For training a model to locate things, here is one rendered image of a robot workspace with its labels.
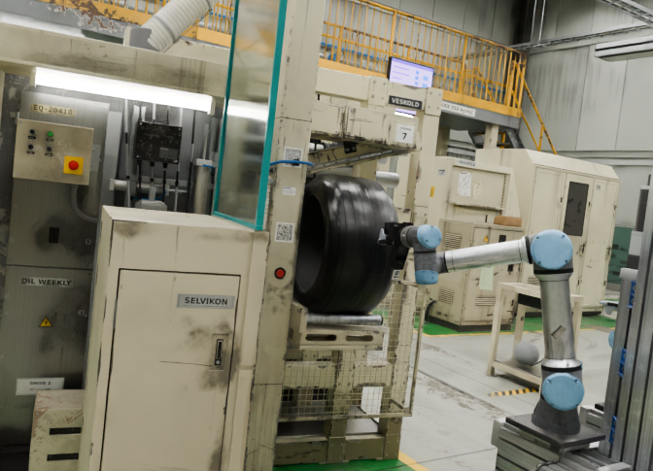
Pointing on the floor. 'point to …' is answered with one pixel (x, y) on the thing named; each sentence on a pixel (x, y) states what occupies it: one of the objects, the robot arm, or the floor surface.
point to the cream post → (285, 213)
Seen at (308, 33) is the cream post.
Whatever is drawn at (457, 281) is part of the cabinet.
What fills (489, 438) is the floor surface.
